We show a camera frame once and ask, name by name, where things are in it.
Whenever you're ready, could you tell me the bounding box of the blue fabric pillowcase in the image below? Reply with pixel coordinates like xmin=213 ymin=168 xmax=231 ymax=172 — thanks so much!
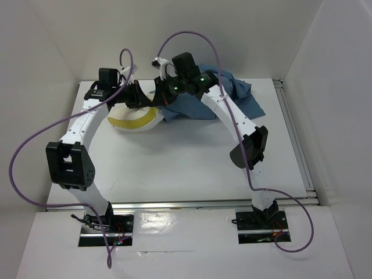
xmin=159 ymin=70 xmax=266 ymax=122

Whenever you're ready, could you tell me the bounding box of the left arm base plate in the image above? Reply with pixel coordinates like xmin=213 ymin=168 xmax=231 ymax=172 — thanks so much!
xmin=71 ymin=214 xmax=134 ymax=247

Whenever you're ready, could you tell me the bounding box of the cream quilted pillow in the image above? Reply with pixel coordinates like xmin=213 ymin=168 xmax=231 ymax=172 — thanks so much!
xmin=106 ymin=87 xmax=168 ymax=133

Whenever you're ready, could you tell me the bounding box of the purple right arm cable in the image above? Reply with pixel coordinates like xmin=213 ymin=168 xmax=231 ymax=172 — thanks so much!
xmin=156 ymin=31 xmax=315 ymax=252

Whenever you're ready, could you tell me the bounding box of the aluminium table edge rail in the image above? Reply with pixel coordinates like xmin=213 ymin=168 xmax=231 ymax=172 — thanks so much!
xmin=46 ymin=196 xmax=320 ymax=210

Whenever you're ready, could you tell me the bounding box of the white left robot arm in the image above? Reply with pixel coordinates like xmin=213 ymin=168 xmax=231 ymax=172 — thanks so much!
xmin=46 ymin=66 xmax=163 ymax=232

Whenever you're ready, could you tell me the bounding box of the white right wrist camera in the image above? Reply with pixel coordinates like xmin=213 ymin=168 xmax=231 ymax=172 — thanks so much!
xmin=151 ymin=56 xmax=172 ymax=80

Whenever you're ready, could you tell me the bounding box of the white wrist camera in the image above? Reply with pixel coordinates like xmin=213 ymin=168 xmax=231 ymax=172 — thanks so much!
xmin=120 ymin=64 xmax=138 ymax=85
xmin=151 ymin=56 xmax=172 ymax=80

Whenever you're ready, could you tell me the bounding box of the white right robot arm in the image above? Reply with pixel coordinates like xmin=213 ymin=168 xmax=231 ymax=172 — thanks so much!
xmin=152 ymin=52 xmax=269 ymax=179

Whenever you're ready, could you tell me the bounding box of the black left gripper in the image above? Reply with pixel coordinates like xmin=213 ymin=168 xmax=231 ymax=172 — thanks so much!
xmin=112 ymin=80 xmax=151 ymax=109

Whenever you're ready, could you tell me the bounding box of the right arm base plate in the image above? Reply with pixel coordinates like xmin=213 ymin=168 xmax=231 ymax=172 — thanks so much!
xmin=231 ymin=210 xmax=291 ymax=244

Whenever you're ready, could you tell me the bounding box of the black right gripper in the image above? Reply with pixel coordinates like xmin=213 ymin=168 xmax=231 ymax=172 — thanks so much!
xmin=151 ymin=73 xmax=186 ymax=108

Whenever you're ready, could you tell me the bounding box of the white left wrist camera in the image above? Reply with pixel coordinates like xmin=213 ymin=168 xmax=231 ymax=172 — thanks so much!
xmin=120 ymin=64 xmax=138 ymax=85

